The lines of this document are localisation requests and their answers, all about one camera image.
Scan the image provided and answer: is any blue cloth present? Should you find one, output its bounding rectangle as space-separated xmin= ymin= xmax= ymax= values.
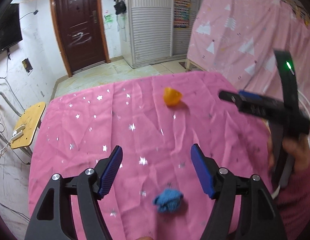
xmin=153 ymin=188 xmax=184 ymax=213

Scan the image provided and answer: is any person's right hand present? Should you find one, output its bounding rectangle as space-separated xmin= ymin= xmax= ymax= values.
xmin=282 ymin=134 xmax=310 ymax=172

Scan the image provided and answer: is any pink tree-print bed curtain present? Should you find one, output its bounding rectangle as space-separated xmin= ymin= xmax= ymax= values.
xmin=187 ymin=0 xmax=310 ymax=100

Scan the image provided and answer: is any pink star tablecloth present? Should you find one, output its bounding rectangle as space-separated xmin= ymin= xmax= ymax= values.
xmin=28 ymin=72 xmax=272 ymax=239

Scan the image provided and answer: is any yellow wooden chair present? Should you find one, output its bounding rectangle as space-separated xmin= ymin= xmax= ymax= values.
xmin=0 ymin=92 xmax=46 ymax=157

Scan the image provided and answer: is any white louvered wardrobe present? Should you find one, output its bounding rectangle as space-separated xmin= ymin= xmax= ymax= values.
xmin=118 ymin=0 xmax=202 ymax=68

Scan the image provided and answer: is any dark brown wooden door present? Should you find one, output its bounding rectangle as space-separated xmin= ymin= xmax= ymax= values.
xmin=50 ymin=0 xmax=110 ymax=77

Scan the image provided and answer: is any white metal rail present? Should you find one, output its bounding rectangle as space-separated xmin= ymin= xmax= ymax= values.
xmin=296 ymin=89 xmax=310 ymax=153

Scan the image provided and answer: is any wooden bed frame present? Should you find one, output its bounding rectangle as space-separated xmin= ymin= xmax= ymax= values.
xmin=185 ymin=59 xmax=206 ymax=72

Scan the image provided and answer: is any colourful wall poster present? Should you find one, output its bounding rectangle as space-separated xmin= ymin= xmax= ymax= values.
xmin=173 ymin=0 xmax=191 ymax=29

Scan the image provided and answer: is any black wall television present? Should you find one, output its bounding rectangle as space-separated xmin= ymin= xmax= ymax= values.
xmin=0 ymin=3 xmax=23 ymax=54

